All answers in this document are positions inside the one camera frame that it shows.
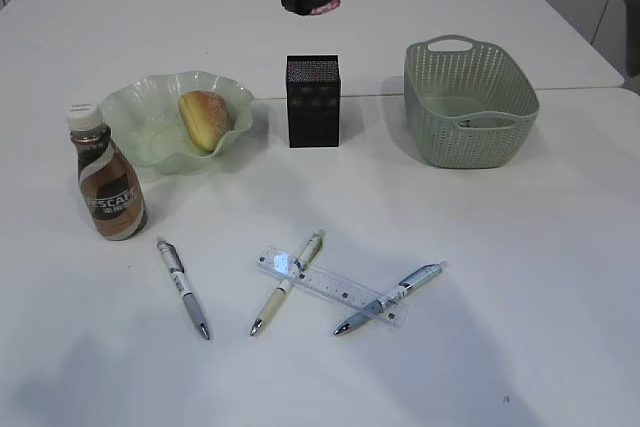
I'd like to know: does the brown Nescafe coffee bottle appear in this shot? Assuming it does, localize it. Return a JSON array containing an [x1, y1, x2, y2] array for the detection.
[[65, 104, 148, 241]]

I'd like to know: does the black mesh pen holder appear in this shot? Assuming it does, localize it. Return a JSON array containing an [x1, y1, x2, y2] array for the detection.
[[286, 55, 341, 148]]

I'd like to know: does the grey grip ballpoint pen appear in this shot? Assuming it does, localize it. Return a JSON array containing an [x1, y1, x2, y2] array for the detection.
[[156, 237, 212, 341]]

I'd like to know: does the sugared bread roll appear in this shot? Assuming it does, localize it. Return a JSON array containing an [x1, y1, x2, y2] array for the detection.
[[178, 91, 233, 153]]

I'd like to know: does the cream grip ballpoint pen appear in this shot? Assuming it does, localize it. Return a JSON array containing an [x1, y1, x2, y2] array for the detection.
[[250, 229, 325, 337]]

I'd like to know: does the blue grip ballpoint pen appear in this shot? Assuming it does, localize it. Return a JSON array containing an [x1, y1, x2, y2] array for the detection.
[[333, 261, 447, 336]]

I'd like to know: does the green wavy glass plate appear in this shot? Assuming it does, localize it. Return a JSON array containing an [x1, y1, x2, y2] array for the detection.
[[99, 70, 254, 174]]

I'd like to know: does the clear plastic ruler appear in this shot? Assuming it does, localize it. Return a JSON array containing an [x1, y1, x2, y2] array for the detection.
[[257, 246, 407, 328]]

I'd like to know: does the green woven plastic basket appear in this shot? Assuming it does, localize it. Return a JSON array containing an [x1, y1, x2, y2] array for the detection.
[[404, 34, 539, 170]]

